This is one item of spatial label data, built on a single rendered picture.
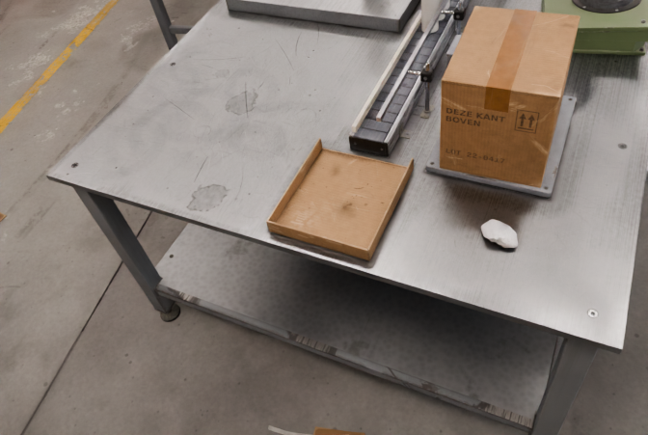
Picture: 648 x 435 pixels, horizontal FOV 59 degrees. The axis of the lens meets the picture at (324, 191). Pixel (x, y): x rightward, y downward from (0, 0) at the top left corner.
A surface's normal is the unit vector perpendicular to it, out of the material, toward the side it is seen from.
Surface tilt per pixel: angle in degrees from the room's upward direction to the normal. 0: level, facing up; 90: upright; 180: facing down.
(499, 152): 90
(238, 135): 0
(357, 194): 0
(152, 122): 0
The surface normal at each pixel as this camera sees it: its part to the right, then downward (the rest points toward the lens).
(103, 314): -0.14, -0.66
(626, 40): -0.25, 0.74
